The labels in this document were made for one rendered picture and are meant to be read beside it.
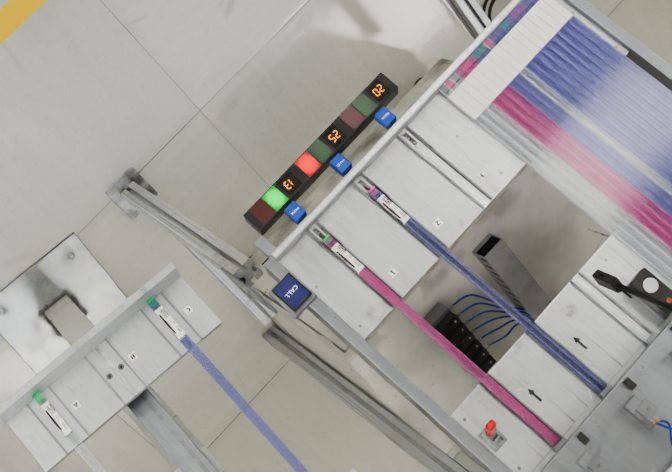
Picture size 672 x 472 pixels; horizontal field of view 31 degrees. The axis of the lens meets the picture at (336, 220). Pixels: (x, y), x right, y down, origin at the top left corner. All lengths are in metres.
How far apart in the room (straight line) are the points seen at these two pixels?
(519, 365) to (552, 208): 0.51
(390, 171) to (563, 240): 0.52
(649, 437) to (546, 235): 0.61
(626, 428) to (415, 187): 0.51
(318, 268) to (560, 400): 0.43
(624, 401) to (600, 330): 0.13
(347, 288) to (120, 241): 0.82
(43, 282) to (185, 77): 0.53
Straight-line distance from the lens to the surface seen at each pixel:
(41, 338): 2.64
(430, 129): 2.02
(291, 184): 2.01
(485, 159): 2.01
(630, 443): 1.88
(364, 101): 2.05
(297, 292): 1.90
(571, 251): 2.42
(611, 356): 1.95
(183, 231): 2.27
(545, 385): 1.93
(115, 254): 2.64
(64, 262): 2.61
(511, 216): 2.31
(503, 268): 2.27
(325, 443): 3.02
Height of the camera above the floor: 2.43
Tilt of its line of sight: 59 degrees down
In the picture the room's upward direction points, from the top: 117 degrees clockwise
